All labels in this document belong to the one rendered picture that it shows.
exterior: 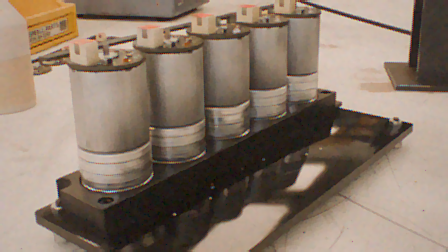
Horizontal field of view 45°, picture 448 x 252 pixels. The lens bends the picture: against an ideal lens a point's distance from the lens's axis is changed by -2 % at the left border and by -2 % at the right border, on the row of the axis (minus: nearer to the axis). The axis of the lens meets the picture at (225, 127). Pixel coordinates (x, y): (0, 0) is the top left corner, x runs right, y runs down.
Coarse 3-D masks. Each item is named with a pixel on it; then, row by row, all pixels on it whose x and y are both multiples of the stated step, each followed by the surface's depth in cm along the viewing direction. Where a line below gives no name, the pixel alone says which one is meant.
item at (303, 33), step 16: (320, 16) 25; (288, 32) 25; (304, 32) 25; (288, 48) 25; (304, 48) 25; (288, 64) 25; (304, 64) 25; (288, 80) 26; (304, 80) 26; (288, 96) 26; (304, 96) 26
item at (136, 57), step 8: (128, 48) 19; (120, 56) 17; (128, 56) 17; (136, 56) 17; (144, 56) 17; (72, 64) 17; (80, 64) 17; (96, 64) 17; (104, 64) 17; (112, 64) 17; (120, 64) 17; (128, 64) 17; (136, 64) 17
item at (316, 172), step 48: (288, 144) 24; (336, 144) 24; (384, 144) 24; (192, 192) 20; (240, 192) 20; (288, 192) 20; (96, 240) 17; (144, 240) 17; (192, 240) 17; (240, 240) 17
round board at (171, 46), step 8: (136, 40) 20; (184, 40) 20; (192, 40) 20; (200, 40) 20; (136, 48) 19; (144, 48) 19; (152, 48) 18; (160, 48) 18; (168, 48) 18; (176, 48) 18; (184, 48) 19; (192, 48) 19
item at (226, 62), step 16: (208, 48) 21; (224, 48) 21; (240, 48) 21; (208, 64) 21; (224, 64) 21; (240, 64) 21; (208, 80) 21; (224, 80) 21; (240, 80) 21; (208, 96) 21; (224, 96) 21; (240, 96) 22; (208, 112) 22; (224, 112) 21; (240, 112) 22; (208, 128) 22; (224, 128) 22; (240, 128) 22
